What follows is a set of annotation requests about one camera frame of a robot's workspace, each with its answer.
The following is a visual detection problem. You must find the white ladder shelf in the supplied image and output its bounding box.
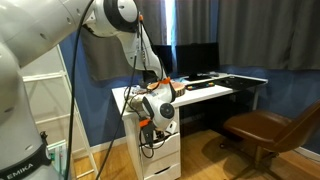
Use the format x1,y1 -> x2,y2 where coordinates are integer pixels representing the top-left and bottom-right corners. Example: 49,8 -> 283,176
21,44 -> 101,180

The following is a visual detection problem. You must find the orange cable strap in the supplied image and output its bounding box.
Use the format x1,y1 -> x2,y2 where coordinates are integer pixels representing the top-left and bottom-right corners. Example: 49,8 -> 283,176
138,118 -> 152,128
155,77 -> 173,88

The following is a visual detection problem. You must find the dark grey curtain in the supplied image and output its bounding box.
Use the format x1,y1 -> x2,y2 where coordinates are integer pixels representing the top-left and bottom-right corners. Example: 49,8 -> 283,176
175,0 -> 219,46
217,0 -> 320,72
80,0 -> 168,82

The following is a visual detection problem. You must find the white lowest drawer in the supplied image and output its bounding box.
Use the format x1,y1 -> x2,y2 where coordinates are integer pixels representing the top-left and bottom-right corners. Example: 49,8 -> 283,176
143,163 -> 183,180

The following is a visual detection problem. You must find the white middle drawer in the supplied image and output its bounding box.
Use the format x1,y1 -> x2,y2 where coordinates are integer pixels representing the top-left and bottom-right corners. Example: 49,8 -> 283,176
142,151 -> 182,178

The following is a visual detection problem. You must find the white desk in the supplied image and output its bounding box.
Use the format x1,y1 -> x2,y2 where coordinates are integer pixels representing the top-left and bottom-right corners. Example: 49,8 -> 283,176
111,73 -> 269,119

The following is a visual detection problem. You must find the round wood slice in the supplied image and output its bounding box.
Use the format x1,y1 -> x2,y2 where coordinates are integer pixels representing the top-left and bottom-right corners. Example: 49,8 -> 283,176
146,81 -> 186,99

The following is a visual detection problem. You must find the black mouse pad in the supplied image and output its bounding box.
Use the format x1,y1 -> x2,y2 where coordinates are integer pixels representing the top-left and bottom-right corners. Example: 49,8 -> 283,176
213,75 -> 265,90

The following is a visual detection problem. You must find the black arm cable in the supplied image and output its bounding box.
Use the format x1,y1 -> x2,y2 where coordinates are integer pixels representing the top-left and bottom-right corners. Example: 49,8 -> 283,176
63,0 -> 96,180
95,14 -> 144,180

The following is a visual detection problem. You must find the black computer monitor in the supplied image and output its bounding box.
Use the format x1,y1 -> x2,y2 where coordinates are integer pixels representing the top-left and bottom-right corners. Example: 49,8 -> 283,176
175,42 -> 221,82
151,44 -> 174,76

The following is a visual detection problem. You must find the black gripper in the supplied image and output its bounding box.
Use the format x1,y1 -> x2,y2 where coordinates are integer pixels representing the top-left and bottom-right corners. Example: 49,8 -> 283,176
139,118 -> 158,149

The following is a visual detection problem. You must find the brown leather chair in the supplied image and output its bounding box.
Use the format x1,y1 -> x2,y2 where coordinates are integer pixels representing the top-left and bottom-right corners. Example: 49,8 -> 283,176
219,99 -> 320,180

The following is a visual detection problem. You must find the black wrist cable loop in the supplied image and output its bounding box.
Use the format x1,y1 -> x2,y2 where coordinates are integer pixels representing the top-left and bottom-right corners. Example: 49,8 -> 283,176
138,128 -> 168,159

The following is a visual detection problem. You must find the black keyboard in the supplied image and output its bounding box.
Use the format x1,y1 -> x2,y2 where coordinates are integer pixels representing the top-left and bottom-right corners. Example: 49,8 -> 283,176
185,81 -> 216,92

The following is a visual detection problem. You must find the white drawer cabinet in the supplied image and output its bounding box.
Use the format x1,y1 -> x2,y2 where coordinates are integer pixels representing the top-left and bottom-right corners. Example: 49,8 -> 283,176
122,108 -> 183,180

